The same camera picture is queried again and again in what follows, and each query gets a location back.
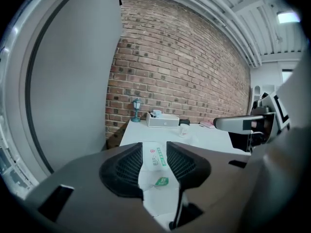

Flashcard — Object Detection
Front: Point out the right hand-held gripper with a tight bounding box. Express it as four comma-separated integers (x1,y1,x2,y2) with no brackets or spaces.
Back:
213,92,292,153

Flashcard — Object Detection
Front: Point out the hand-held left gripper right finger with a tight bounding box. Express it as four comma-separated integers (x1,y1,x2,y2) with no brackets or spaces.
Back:
166,141,253,231

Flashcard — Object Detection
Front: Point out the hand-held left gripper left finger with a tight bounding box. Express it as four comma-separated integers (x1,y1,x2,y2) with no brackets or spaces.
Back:
23,141,171,233

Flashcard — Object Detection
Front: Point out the white product box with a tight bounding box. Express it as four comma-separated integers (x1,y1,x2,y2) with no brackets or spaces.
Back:
138,141,182,224

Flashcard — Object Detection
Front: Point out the white table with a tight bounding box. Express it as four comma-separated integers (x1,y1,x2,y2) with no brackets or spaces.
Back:
120,119,252,156

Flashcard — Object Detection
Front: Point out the white drawer box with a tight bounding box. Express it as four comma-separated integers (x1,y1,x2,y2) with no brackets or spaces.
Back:
145,112,180,128

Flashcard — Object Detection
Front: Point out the blue lantern lamp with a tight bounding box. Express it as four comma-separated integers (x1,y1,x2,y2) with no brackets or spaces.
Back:
131,98,142,123

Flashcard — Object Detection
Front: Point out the white refrigerator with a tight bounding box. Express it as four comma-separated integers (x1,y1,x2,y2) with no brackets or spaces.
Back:
0,0,123,201

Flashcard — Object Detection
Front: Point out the square ceiling light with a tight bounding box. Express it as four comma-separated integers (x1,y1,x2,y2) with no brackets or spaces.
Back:
276,11,301,24

